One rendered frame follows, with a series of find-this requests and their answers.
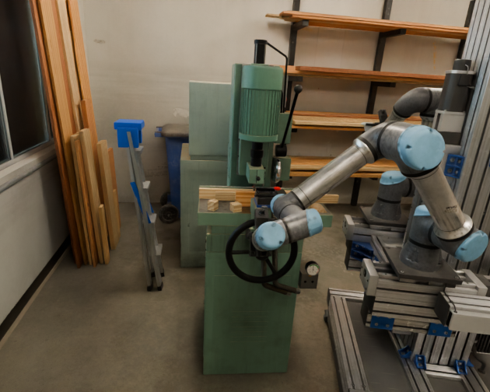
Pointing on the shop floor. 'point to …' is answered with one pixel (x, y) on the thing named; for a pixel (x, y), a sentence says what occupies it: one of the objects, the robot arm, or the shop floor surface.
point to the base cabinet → (246, 316)
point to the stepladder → (126, 127)
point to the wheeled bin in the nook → (174, 134)
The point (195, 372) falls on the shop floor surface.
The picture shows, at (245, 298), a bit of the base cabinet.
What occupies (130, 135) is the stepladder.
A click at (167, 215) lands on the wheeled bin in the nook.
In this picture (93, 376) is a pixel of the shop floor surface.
